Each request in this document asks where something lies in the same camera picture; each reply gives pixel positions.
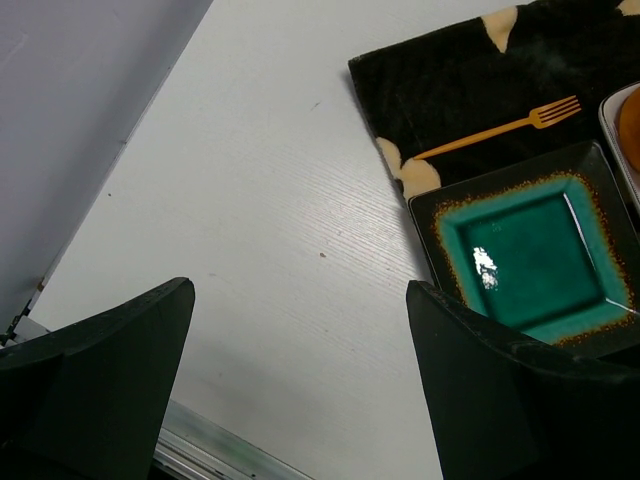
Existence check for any large sugared round bread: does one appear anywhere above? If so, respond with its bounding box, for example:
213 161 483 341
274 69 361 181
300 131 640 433
618 89 640 172

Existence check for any white rectangular tray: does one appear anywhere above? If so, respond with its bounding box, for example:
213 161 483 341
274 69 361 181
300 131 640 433
598 82 639 212

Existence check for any black floral placemat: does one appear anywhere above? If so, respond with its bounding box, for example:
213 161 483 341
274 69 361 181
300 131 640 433
348 1 639 198

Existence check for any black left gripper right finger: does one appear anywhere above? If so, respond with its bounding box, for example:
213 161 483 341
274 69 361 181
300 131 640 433
406 280 639 479

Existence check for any teal square plate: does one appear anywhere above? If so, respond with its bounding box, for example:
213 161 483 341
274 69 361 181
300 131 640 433
409 141 639 358

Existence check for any orange plastic fork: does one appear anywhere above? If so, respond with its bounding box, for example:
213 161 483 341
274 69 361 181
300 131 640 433
413 95 582 160

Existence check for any aluminium table frame rail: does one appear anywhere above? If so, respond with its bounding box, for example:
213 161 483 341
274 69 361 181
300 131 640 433
154 400 308 480

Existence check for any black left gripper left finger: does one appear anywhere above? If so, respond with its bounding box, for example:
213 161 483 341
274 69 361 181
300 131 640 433
1 278 195 479

